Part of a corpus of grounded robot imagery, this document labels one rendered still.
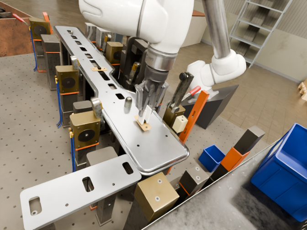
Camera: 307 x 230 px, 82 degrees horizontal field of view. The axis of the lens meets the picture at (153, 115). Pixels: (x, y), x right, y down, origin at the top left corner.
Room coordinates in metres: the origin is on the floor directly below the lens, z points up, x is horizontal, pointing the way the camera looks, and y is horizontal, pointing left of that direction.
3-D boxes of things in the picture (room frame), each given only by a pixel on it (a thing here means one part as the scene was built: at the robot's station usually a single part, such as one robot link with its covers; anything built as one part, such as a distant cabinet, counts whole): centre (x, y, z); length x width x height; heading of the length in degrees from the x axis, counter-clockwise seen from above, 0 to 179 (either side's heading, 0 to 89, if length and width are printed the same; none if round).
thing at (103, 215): (0.29, 0.07, 0.84); 0.05 x 0.05 x 0.29; 45
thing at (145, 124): (0.54, 0.03, 1.02); 0.08 x 0.04 x 0.01; 44
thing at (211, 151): (0.73, -0.40, 0.74); 0.11 x 0.10 x 0.09; 45
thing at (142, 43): (0.94, 0.14, 0.94); 0.18 x 0.13 x 0.49; 45
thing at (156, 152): (0.88, 0.38, 1.00); 1.38 x 0.22 x 0.02; 45
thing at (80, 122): (0.42, 0.23, 0.87); 0.12 x 0.07 x 0.35; 135
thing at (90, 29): (1.41, 0.65, 0.88); 0.12 x 0.07 x 0.36; 135
